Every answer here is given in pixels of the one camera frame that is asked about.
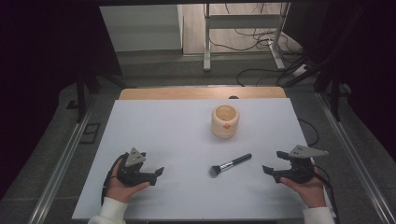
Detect white table cover sheet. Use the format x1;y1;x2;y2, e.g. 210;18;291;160
71;98;337;221

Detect black rectangular floor frame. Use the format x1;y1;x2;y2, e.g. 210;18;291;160
78;122;102;145

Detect white power strip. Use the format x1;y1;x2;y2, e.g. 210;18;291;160
292;63;308;77

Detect cream wooden cup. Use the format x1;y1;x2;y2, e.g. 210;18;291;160
211;104;240;139

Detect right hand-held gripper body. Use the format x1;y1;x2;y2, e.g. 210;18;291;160
273;145;330;185

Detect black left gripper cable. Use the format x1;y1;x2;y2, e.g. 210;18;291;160
100;153;128;207

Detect black cable loop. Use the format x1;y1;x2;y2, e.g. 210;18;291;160
298;118;320;147

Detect silver metal floor rail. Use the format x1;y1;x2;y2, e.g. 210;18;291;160
28;102;96;224
315;92;396;224

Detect white cabinet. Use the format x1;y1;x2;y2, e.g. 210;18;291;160
99;4;185;53

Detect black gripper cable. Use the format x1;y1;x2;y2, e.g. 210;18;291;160
100;153;128;207
311;163;341;220

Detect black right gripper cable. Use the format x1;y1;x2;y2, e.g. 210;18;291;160
311;163;341;220

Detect person's left hand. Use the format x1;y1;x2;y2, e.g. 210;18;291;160
105;159;151;203

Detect tangled black floor cables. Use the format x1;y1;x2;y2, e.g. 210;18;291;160
207;3;304;53

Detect black makeup brush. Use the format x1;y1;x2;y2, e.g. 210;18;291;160
208;152;253;179

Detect white metal stand frame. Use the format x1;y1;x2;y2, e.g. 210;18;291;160
203;2;291;72

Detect person's right hand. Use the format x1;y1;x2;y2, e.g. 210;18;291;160
279;158;328;209

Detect black metal stand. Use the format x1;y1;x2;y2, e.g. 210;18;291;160
279;46;351;122
65;69;129;123

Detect black floor cable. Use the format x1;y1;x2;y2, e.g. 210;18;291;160
235;67;283;88

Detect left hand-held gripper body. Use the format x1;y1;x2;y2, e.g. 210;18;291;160
116;147;157;188

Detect dark curtain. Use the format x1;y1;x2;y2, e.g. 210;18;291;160
283;0;396;162
0;0;123;200

